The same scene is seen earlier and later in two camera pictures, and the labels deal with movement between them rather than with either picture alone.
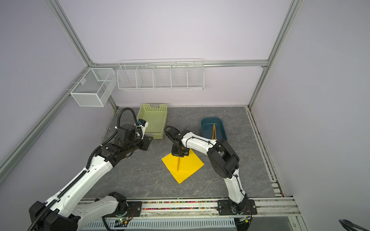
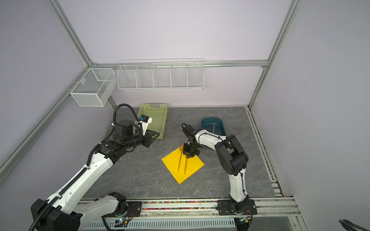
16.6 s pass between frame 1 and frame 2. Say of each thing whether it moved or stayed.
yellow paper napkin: stayed
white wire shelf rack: stayed
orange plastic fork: moved
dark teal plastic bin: stayed
